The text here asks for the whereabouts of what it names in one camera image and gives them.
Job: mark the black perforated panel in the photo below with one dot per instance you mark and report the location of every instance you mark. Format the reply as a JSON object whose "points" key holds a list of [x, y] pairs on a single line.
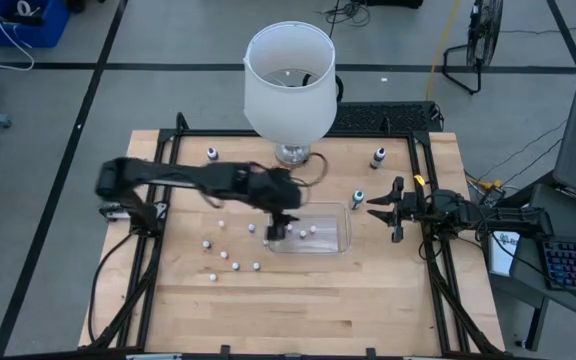
{"points": [[383, 117]]}

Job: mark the silver table lamp white shade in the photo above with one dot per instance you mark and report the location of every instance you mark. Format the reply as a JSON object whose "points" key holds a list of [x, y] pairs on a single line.
{"points": [[288, 110]]}

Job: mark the black floor fan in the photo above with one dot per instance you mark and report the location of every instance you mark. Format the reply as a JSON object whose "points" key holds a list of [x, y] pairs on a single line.
{"points": [[485, 30]]}

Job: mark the clear plastic container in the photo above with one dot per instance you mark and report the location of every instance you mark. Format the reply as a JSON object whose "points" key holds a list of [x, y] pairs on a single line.
{"points": [[328, 242]]}

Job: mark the large violet food coloring bottle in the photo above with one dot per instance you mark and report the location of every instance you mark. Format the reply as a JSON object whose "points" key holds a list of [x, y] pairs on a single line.
{"points": [[212, 153]]}

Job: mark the large green food coloring bottle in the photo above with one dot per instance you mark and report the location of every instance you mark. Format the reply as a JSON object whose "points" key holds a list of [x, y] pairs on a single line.
{"points": [[357, 199]]}

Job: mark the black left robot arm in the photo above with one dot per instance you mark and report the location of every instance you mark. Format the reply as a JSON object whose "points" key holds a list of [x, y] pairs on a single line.
{"points": [[183, 176]]}

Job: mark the black table clip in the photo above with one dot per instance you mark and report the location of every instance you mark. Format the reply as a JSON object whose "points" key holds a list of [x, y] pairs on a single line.
{"points": [[370, 350], [224, 349]]}

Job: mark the silver aluminium bar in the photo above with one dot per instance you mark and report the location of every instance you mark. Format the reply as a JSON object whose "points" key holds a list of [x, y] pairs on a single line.
{"points": [[153, 357]]}

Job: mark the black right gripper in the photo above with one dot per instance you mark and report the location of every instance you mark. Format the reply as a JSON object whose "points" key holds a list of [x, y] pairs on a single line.
{"points": [[415, 207]]}

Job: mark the large blue plastic bin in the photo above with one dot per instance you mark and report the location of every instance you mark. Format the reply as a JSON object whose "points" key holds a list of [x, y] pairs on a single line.
{"points": [[43, 35]]}

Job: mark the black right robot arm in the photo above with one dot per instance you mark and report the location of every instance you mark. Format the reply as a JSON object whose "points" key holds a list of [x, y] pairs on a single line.
{"points": [[508, 217]]}

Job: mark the grey keyboard desk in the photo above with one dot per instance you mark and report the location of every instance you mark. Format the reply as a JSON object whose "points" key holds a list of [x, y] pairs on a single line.
{"points": [[528, 265]]}

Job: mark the white paper sheet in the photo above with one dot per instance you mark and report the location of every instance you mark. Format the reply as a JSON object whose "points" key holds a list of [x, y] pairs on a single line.
{"points": [[502, 255]]}

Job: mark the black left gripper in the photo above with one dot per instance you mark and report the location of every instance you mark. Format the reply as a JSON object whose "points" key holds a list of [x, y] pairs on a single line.
{"points": [[278, 192]]}

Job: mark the large black food coloring bottle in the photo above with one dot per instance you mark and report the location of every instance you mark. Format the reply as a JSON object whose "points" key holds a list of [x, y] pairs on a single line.
{"points": [[377, 159]]}

